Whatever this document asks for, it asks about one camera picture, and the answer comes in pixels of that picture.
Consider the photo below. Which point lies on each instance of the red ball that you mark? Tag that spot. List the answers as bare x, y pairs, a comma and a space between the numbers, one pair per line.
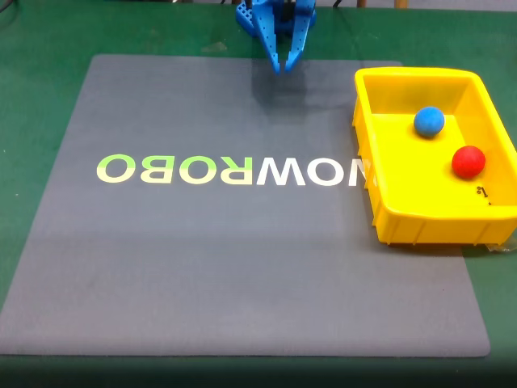
468, 161

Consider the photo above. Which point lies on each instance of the blue ball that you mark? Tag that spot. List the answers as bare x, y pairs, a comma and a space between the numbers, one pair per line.
429, 121

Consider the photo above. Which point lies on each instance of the yellow plastic bin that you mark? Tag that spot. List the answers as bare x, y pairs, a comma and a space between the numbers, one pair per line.
416, 194

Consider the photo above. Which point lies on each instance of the grey mat with lettering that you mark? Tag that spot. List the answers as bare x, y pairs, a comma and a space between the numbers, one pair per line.
242, 275

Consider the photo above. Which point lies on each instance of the clear plastic wrapper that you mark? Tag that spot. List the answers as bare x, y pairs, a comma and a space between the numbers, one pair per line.
503, 247

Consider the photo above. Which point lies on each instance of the wooden post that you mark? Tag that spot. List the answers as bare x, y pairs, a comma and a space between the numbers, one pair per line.
361, 3
400, 3

